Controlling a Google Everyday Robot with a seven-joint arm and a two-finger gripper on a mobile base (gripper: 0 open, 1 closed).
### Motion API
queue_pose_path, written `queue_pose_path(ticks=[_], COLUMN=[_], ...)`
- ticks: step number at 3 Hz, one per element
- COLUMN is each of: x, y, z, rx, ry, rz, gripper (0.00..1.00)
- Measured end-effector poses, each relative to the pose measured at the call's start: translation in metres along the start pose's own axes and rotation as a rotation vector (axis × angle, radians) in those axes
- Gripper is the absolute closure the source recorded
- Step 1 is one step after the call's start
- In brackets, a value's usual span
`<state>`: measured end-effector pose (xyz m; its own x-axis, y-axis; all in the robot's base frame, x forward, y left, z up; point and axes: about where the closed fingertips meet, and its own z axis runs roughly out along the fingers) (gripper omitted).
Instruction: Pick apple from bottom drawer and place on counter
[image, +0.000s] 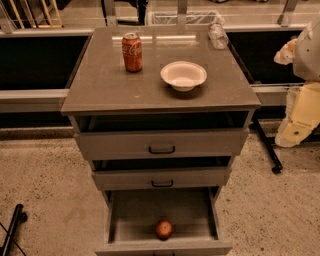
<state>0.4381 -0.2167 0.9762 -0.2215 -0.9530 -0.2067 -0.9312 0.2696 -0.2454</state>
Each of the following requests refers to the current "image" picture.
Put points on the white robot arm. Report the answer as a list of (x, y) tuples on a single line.
[(304, 53)]

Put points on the grey drawer cabinet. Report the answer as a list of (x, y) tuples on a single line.
[(102, 86)]

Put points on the grey top drawer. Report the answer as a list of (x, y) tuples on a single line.
[(164, 135)]

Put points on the red apple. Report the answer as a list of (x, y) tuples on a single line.
[(163, 229)]

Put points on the grey drawer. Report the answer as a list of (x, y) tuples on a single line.
[(133, 215), (161, 173), (164, 135)]

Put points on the grey bottom drawer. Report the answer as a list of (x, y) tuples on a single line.
[(133, 215)]

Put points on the clear plastic water bottle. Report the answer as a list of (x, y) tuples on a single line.
[(218, 36)]

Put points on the red cola can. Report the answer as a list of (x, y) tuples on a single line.
[(132, 52)]

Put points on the wooden chair frame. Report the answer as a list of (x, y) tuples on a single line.
[(33, 14)]

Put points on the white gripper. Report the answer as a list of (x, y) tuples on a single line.
[(308, 55)]

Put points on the grey middle drawer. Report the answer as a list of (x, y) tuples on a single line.
[(161, 173)]

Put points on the white paper bowl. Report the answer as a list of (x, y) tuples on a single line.
[(183, 76)]

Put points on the black table leg with caster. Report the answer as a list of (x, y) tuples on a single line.
[(277, 166)]

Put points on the white wire basket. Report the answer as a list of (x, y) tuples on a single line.
[(155, 18)]

